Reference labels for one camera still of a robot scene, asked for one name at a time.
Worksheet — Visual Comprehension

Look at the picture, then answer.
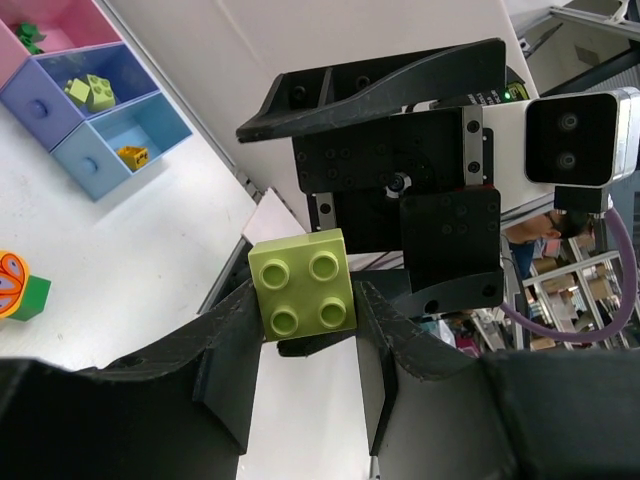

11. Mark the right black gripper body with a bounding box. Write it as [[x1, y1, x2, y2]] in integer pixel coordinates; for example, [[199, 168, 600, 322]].
[[292, 106, 501, 291]]

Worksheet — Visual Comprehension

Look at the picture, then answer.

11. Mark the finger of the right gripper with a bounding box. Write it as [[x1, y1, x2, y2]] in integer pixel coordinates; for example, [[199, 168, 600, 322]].
[[236, 38, 506, 143], [277, 268, 504, 356]]

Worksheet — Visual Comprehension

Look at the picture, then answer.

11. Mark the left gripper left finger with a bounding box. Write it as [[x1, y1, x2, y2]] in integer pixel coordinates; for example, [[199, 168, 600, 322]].
[[1, 282, 263, 479]]

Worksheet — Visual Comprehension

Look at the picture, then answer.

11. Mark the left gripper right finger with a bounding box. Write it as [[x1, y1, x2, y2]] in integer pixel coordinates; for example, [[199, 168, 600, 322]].
[[356, 305, 639, 479]]

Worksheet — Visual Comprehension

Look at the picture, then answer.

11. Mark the pale lime lego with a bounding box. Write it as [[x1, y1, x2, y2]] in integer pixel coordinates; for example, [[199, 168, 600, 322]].
[[248, 228, 356, 342]]

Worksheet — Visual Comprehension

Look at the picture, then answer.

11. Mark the orange lego brick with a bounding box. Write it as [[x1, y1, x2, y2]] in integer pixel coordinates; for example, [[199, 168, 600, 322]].
[[117, 146, 150, 172]]

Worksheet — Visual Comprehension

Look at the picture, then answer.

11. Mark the lime lego brick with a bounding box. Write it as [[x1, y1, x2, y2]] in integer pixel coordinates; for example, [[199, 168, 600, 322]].
[[63, 78, 91, 107], [84, 74, 116, 113]]

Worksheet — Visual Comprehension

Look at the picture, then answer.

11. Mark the orange flower print lego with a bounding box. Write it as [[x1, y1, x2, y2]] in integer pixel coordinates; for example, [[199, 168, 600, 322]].
[[0, 250, 30, 318]]

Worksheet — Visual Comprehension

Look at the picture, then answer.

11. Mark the green printed lego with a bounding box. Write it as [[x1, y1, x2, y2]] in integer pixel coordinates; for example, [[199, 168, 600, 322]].
[[14, 22, 46, 55]]

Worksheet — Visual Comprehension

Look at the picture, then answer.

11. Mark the person in background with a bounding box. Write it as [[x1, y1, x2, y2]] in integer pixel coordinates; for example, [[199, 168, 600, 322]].
[[504, 210, 592, 279]]

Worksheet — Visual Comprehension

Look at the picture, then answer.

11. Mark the light blue container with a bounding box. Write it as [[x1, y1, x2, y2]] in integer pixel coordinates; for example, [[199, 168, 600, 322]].
[[52, 92, 191, 201]]

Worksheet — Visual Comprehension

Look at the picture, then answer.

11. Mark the pink container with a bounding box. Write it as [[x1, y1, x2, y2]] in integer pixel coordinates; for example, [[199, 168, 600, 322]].
[[1, 0, 121, 87]]

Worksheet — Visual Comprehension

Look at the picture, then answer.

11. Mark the purple-blue container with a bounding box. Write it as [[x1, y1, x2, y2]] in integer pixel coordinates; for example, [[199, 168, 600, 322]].
[[1, 42, 158, 151]]

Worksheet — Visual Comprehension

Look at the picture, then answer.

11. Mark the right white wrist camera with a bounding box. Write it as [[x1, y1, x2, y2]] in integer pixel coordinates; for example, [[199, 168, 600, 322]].
[[482, 87, 639, 215]]

